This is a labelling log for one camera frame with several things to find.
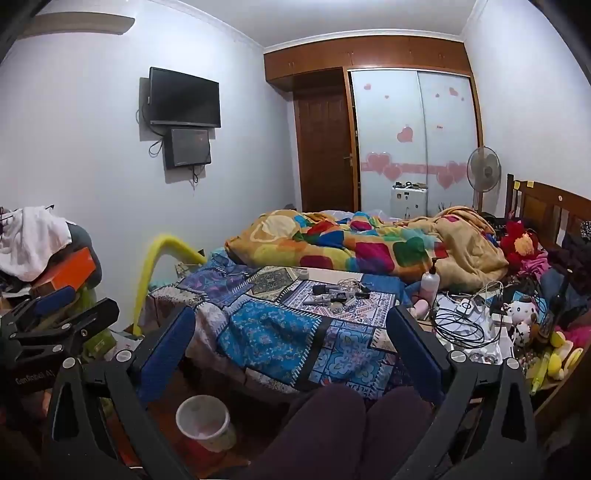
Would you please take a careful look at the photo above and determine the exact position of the green patterned bag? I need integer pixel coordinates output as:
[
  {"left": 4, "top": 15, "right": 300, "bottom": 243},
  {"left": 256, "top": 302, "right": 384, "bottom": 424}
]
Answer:
[{"left": 82, "top": 286, "right": 117, "bottom": 358}]

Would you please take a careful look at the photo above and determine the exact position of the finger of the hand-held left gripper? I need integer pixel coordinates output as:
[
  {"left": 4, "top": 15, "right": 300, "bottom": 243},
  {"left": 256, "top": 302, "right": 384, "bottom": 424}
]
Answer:
[
  {"left": 0, "top": 285, "right": 77, "bottom": 334},
  {"left": 9, "top": 298, "right": 121, "bottom": 352}
]

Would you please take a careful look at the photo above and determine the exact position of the person's right leg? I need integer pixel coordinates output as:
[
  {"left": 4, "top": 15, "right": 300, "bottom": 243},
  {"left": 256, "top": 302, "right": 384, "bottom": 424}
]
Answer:
[{"left": 365, "top": 385, "right": 437, "bottom": 480}]

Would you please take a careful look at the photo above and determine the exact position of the blue patchwork bed cover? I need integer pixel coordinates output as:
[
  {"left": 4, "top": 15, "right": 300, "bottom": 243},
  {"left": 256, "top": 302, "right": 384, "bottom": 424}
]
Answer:
[{"left": 148, "top": 251, "right": 444, "bottom": 403}]

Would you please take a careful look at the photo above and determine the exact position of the wooden bed headboard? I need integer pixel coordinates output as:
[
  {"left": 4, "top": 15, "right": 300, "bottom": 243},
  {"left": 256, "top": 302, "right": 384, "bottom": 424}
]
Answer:
[{"left": 505, "top": 174, "right": 591, "bottom": 259}]

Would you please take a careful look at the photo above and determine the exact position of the white plastic waste bin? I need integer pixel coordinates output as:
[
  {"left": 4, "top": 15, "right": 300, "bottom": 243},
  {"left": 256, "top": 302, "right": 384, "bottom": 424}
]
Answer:
[{"left": 175, "top": 395, "right": 237, "bottom": 453}]

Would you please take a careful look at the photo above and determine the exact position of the white cloth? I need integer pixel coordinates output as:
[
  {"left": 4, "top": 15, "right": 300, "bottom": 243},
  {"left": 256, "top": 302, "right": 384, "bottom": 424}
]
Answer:
[{"left": 0, "top": 206, "right": 73, "bottom": 282}]

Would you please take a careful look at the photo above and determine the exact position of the colourful patch blanket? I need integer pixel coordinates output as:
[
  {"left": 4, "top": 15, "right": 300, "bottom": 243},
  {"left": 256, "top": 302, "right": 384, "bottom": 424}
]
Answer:
[{"left": 225, "top": 206, "right": 509, "bottom": 283}]

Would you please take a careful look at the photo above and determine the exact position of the person's left leg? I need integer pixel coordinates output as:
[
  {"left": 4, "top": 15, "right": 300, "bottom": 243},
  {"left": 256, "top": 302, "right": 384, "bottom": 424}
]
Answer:
[{"left": 240, "top": 383, "right": 369, "bottom": 480}]

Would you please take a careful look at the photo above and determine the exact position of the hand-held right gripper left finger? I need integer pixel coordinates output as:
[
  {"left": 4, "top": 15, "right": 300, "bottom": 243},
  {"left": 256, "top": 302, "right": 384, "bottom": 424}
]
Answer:
[{"left": 44, "top": 305, "right": 197, "bottom": 480}]

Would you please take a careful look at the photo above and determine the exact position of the brown wooden door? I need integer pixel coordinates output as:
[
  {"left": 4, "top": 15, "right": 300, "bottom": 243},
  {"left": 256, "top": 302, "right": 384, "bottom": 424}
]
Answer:
[{"left": 294, "top": 90, "right": 358, "bottom": 213}]

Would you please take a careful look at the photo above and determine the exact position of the yellow plush toy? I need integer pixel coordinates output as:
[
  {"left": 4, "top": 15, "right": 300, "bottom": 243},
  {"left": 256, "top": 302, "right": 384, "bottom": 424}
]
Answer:
[{"left": 549, "top": 330, "right": 585, "bottom": 380}]

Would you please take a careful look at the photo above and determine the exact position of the tangle of black cables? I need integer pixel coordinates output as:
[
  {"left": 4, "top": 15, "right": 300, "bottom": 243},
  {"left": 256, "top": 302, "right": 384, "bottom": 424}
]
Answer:
[{"left": 434, "top": 281, "right": 509, "bottom": 346}]

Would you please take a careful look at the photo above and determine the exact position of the white pump bottle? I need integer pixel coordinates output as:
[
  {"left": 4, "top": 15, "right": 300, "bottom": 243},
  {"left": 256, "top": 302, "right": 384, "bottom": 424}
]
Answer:
[{"left": 420, "top": 258, "right": 441, "bottom": 306}]

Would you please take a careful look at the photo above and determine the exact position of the person's leg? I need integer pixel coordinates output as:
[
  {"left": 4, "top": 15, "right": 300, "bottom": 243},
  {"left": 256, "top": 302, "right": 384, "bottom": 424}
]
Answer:
[
  {"left": 365, "top": 385, "right": 437, "bottom": 480},
  {"left": 240, "top": 383, "right": 369, "bottom": 480}
]

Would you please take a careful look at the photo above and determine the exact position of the cluster of small gadgets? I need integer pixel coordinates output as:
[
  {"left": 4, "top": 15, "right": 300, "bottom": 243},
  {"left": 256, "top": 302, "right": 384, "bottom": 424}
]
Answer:
[{"left": 311, "top": 279, "right": 371, "bottom": 311}]

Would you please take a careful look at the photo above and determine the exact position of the dark grey cushion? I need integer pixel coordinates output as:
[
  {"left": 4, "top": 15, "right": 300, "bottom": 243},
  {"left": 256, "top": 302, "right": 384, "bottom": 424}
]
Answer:
[{"left": 65, "top": 222, "right": 103, "bottom": 287}]

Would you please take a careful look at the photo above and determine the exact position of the red plush toy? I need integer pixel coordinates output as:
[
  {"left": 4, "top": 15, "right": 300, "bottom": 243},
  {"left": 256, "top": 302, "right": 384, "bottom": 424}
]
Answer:
[{"left": 501, "top": 220, "right": 541, "bottom": 260}]

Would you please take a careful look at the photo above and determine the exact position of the black wall television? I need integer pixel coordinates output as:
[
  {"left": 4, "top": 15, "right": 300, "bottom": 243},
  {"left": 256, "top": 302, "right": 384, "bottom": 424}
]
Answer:
[{"left": 142, "top": 67, "right": 222, "bottom": 129}]

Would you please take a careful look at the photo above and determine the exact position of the white air conditioner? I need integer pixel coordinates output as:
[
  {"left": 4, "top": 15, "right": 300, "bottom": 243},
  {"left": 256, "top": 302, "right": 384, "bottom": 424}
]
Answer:
[{"left": 18, "top": 13, "right": 136, "bottom": 38}]

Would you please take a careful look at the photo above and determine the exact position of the white standing fan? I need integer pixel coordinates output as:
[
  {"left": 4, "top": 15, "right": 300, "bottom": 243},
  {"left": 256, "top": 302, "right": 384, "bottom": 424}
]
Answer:
[{"left": 466, "top": 146, "right": 502, "bottom": 214}]

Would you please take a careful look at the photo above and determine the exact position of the white cow plush toy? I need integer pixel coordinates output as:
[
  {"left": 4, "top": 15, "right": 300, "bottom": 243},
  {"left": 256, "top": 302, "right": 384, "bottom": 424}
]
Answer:
[{"left": 505, "top": 298, "right": 539, "bottom": 343}]

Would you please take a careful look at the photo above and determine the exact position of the yellow foam tube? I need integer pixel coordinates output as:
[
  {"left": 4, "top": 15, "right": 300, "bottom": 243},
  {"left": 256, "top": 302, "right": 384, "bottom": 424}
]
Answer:
[{"left": 131, "top": 234, "right": 207, "bottom": 335}]

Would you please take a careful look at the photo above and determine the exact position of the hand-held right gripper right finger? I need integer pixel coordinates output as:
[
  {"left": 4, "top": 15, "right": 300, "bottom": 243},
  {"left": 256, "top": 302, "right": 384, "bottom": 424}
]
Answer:
[{"left": 387, "top": 305, "right": 541, "bottom": 480}]

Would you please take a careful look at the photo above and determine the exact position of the orange box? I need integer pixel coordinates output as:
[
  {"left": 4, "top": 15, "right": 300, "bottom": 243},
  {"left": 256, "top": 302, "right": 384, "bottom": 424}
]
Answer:
[{"left": 30, "top": 247, "right": 98, "bottom": 295}]

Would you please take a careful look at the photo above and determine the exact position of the wooden wardrobe with sliding doors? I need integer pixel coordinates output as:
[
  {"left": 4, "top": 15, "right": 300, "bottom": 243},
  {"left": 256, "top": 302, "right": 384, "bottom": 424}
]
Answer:
[{"left": 264, "top": 34, "right": 485, "bottom": 219}]

